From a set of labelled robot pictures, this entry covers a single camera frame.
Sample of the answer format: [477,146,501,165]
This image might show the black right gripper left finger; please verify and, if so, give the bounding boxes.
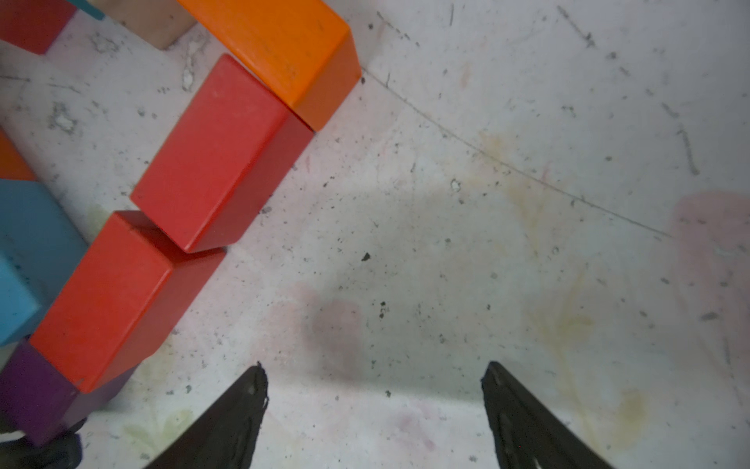
[148,363,269,468]

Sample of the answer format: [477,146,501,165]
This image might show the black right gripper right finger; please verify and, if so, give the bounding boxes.
[482,362,611,469]

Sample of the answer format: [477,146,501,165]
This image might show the purple cube block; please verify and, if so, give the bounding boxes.
[1,340,135,448]

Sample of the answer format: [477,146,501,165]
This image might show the light blue block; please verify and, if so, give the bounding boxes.
[1,179,88,345]

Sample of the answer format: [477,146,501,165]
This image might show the dark red rectangular block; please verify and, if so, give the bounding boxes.
[131,54,314,253]

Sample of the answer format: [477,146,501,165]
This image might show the orange rectangular block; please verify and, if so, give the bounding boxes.
[181,0,361,131]

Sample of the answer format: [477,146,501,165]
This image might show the natural wood rectangular block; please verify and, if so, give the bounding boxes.
[90,0,196,50]

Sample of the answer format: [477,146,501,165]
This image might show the teal triangular block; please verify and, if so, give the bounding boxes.
[68,0,105,21]

